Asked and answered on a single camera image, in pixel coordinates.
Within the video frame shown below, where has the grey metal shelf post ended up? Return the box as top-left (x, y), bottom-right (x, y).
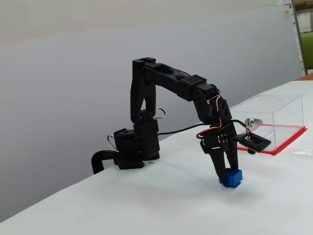
top-left (292, 0), bottom-right (309, 76)

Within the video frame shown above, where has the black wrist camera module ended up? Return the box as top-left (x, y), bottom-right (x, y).
top-left (231, 133), bottom-right (272, 155)

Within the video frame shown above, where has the black table clamp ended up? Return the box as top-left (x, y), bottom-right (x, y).
top-left (91, 150), bottom-right (120, 175)

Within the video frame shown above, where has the transparent plastic box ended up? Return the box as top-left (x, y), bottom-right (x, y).
top-left (229, 94), bottom-right (305, 152)

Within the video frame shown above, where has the white table cover sheet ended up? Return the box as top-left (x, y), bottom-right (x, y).
top-left (0, 80), bottom-right (313, 235)

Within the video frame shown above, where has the green panel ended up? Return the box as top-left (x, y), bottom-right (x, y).
top-left (300, 30), bottom-right (313, 74)

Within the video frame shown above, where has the black camera cable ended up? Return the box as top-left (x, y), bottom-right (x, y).
top-left (157, 119), bottom-right (250, 138)

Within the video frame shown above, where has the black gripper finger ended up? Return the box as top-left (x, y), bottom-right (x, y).
top-left (201, 143), bottom-right (230, 187)
top-left (224, 137), bottom-right (240, 170)

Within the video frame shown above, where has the blue lego brick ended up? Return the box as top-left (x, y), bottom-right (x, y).
top-left (219, 168), bottom-right (243, 189)

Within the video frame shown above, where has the silver metal box lock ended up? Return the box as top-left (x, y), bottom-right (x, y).
top-left (244, 117), bottom-right (264, 128)

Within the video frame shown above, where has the red tape frame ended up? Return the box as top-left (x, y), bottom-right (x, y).
top-left (237, 124), bottom-right (308, 155)

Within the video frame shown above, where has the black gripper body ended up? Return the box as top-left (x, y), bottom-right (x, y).
top-left (201, 123), bottom-right (237, 152)

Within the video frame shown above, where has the red white gripper servo cable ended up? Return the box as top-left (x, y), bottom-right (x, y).
top-left (195, 95), bottom-right (227, 150)

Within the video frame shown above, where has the brown wooden table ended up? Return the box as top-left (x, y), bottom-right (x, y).
top-left (294, 71), bottom-right (313, 81)

